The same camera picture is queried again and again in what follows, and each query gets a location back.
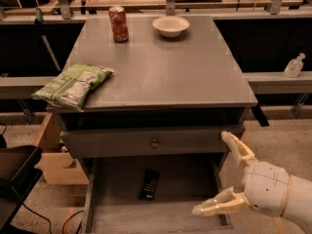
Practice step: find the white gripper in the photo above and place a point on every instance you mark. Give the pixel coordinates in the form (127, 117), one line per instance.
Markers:
(267, 188)

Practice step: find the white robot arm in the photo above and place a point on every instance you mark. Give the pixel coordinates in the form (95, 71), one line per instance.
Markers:
(298, 205)

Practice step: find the grey top drawer with knob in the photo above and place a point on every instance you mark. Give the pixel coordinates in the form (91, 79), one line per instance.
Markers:
(147, 141)

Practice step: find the grey wooden drawer cabinet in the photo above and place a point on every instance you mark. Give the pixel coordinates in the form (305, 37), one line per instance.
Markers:
(188, 81)

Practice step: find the open grey middle drawer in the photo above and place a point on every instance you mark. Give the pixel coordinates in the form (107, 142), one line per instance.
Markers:
(113, 205)

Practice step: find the clear soap dispenser bottle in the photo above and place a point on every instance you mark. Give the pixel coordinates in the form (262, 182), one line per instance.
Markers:
(294, 66)

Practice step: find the white ceramic bowl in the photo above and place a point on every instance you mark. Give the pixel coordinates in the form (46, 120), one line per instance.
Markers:
(170, 26)

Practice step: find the light wooden crate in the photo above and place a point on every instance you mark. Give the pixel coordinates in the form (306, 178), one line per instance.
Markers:
(56, 163)

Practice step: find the green chip bag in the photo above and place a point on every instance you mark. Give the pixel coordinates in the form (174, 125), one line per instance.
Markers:
(70, 88)

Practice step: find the red soda can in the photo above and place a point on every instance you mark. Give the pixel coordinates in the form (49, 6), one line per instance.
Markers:
(118, 21)

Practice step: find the black tray on left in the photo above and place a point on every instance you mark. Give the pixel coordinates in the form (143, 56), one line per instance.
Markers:
(18, 176)

